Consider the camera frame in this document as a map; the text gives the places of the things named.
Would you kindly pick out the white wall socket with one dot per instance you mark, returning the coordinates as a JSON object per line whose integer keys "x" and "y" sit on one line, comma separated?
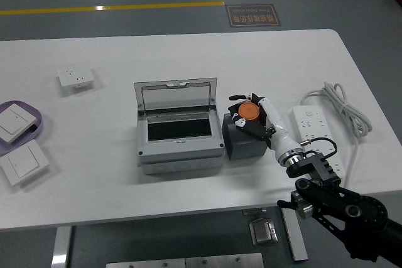
{"x": 73, "y": 75}

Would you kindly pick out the table underside bracket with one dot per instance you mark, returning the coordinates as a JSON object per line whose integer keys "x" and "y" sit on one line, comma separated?
{"x": 252, "y": 211}

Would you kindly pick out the white wall switch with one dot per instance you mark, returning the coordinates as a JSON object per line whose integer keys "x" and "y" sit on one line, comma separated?
{"x": 23, "y": 161}
{"x": 14, "y": 123}

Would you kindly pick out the grey cube with round hole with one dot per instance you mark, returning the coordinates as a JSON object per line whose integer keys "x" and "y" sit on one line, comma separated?
{"x": 245, "y": 148}

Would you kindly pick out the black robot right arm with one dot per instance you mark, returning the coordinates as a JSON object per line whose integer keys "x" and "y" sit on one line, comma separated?
{"x": 345, "y": 205}

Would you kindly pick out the white table leg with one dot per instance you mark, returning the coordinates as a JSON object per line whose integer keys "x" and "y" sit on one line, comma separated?
{"x": 296, "y": 239}
{"x": 61, "y": 249}

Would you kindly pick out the grey metal plate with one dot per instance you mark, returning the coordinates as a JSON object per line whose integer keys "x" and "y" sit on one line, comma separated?
{"x": 224, "y": 261}
{"x": 144, "y": 264}

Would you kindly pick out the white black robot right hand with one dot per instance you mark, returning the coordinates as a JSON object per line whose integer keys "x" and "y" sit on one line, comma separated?
{"x": 279, "y": 136}

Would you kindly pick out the yellow floor tape line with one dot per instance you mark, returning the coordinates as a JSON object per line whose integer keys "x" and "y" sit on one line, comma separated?
{"x": 125, "y": 7}

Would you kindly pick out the silver metal floor box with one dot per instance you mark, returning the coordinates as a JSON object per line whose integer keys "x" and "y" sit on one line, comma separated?
{"x": 263, "y": 233}

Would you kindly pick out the orange cylinder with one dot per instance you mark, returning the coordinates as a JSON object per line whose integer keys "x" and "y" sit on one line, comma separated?
{"x": 249, "y": 111}

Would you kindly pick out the purple tray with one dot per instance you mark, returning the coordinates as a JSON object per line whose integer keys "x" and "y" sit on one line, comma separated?
{"x": 4, "y": 149}

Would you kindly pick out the dark floor sign orange text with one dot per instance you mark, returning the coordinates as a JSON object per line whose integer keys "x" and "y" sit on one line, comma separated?
{"x": 252, "y": 15}

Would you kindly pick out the grey electrical box clear lid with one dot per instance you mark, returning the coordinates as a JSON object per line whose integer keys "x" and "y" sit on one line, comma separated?
{"x": 179, "y": 152}

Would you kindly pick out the white power strip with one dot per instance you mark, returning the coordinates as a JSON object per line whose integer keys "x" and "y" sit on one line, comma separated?
{"x": 309, "y": 123}

